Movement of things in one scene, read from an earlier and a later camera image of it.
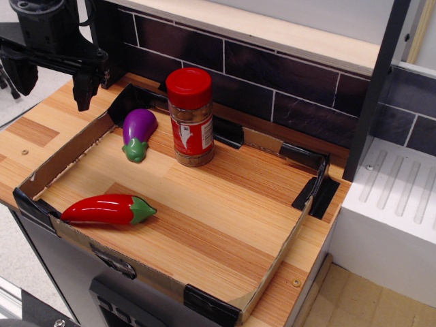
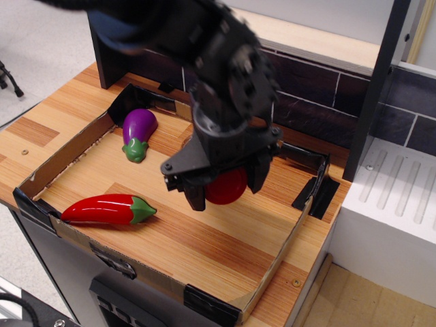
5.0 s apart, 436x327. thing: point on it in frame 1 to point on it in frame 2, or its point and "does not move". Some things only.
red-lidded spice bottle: [189, 92] to [227, 187]
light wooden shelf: [307, 41] does not move
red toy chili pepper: [117, 209] does not move
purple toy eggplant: [139, 125] does not move
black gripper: [54, 40] to [210, 152]
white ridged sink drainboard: [386, 225] does not move
